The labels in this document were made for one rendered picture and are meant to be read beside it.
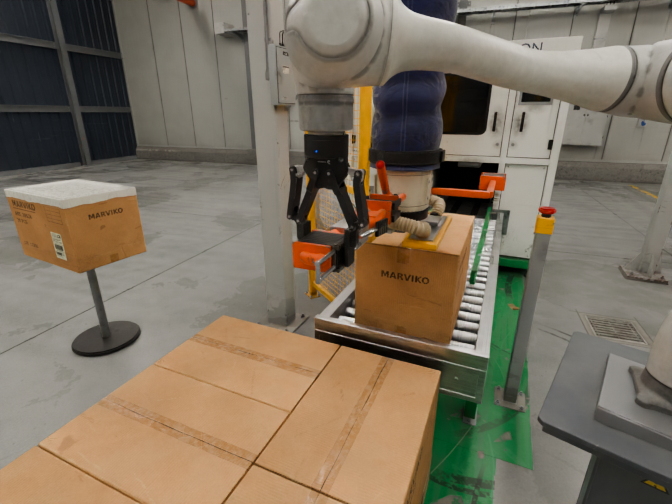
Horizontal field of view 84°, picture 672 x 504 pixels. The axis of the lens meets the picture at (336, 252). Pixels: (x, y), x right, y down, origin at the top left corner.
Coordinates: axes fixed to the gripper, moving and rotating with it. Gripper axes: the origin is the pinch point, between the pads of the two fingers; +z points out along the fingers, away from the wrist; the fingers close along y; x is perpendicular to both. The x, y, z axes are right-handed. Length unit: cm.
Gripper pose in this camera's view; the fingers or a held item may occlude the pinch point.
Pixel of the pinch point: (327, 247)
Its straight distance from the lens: 69.6
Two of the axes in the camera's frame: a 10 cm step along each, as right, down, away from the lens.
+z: 0.0, 9.4, 3.5
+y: -9.1, -1.4, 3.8
